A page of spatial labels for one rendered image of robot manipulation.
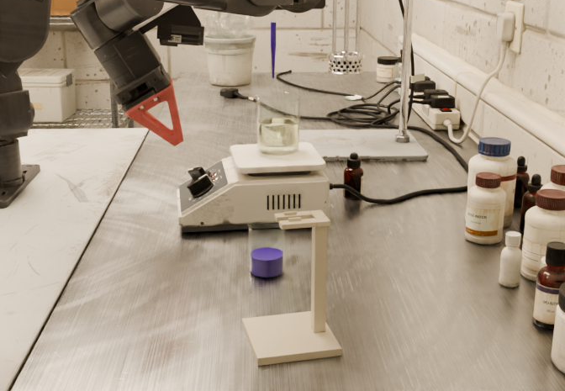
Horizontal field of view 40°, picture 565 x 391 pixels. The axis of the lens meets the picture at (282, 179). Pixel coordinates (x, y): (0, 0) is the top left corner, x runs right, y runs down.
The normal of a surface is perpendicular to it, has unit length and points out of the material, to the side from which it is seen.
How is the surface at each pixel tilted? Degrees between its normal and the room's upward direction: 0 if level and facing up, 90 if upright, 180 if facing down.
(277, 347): 0
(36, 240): 0
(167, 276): 0
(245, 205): 90
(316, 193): 90
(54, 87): 92
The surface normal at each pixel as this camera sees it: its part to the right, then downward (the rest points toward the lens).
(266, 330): 0.00, -0.96
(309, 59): 0.04, 0.29
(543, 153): -1.00, 0.01
